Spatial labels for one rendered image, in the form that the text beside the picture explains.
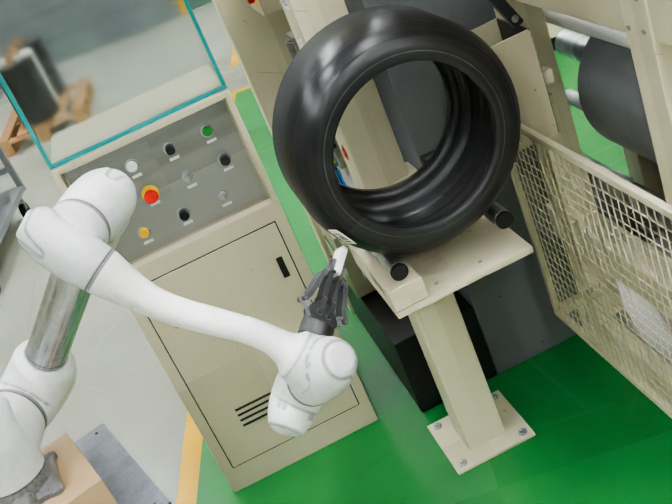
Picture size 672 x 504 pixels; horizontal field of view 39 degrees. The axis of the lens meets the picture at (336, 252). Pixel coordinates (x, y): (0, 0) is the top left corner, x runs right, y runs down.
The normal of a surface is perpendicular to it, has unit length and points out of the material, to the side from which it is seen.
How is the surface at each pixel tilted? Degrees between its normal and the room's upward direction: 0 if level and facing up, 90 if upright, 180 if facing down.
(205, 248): 90
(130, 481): 0
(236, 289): 90
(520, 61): 90
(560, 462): 0
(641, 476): 0
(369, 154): 90
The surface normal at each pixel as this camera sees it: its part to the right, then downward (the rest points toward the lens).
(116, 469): -0.36, -0.82
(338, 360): 0.50, -0.30
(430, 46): 0.29, 0.19
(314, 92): -0.43, -0.04
